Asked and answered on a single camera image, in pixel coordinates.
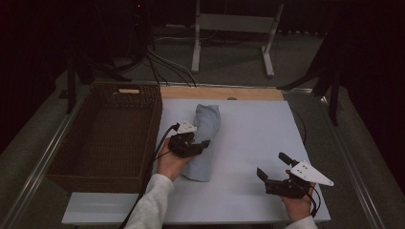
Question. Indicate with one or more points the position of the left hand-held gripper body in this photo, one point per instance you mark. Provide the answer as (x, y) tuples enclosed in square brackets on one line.
[(183, 144)]

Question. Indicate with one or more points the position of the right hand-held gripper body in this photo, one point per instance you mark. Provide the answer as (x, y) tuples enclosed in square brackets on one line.
[(304, 172)]

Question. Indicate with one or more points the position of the light blue tank top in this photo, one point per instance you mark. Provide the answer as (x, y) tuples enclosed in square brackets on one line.
[(207, 124)]

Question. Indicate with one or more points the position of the brown wicker basket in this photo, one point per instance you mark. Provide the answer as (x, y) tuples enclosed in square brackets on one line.
[(111, 143)]

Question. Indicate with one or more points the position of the person's left hand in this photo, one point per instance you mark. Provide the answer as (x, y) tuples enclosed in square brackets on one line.
[(170, 165)]

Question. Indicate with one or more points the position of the person's right hand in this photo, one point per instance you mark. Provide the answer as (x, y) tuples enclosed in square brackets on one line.
[(299, 208)]

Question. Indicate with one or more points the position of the white table board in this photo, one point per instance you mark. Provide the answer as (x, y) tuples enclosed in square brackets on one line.
[(254, 133)]

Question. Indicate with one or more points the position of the wooden plank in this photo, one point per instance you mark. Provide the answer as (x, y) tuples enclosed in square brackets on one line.
[(197, 93)]

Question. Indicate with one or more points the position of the black tripod stand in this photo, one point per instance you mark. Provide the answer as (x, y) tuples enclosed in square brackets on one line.
[(333, 101), (71, 89)]

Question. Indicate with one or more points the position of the white metal stand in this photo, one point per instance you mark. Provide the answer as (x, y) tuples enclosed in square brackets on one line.
[(235, 23)]

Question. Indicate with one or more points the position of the dark equipment rack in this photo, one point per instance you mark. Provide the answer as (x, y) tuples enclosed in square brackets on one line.
[(137, 25)]

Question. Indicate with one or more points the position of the metal table frame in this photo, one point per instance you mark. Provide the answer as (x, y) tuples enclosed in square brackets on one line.
[(38, 173)]

